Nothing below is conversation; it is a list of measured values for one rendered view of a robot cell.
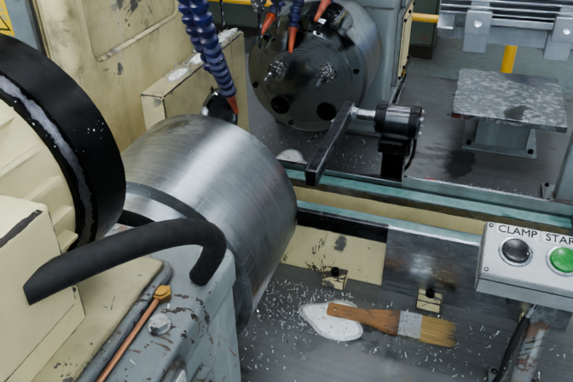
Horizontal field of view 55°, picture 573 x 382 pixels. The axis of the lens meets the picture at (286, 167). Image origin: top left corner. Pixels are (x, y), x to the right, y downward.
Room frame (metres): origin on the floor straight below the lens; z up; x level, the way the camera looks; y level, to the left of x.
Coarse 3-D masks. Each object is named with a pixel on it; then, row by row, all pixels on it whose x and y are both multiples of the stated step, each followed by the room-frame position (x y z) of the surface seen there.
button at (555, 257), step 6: (552, 252) 0.46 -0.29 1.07; (558, 252) 0.46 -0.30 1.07; (564, 252) 0.46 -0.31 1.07; (570, 252) 0.45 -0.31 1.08; (552, 258) 0.45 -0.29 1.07; (558, 258) 0.45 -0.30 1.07; (564, 258) 0.45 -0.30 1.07; (570, 258) 0.45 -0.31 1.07; (552, 264) 0.45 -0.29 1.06; (558, 264) 0.44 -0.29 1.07; (564, 264) 0.44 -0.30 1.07; (570, 264) 0.44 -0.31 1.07; (564, 270) 0.44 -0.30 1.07; (570, 270) 0.44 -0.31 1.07
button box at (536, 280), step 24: (480, 240) 0.52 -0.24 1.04; (504, 240) 0.48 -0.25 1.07; (528, 240) 0.48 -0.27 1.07; (552, 240) 0.48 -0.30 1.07; (480, 264) 0.46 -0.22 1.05; (504, 264) 0.46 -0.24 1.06; (528, 264) 0.45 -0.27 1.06; (480, 288) 0.46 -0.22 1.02; (504, 288) 0.45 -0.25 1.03; (528, 288) 0.44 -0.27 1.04; (552, 288) 0.43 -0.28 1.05
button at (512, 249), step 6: (510, 240) 0.48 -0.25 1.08; (516, 240) 0.47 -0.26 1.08; (522, 240) 0.47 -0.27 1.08; (504, 246) 0.47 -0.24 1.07; (510, 246) 0.47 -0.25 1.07; (516, 246) 0.47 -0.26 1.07; (522, 246) 0.47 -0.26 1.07; (528, 246) 0.47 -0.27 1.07; (504, 252) 0.46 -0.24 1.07; (510, 252) 0.46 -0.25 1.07; (516, 252) 0.46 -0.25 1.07; (522, 252) 0.46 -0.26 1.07; (528, 252) 0.46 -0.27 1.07; (510, 258) 0.46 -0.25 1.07; (516, 258) 0.46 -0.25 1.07; (522, 258) 0.45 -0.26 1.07; (528, 258) 0.46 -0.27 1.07
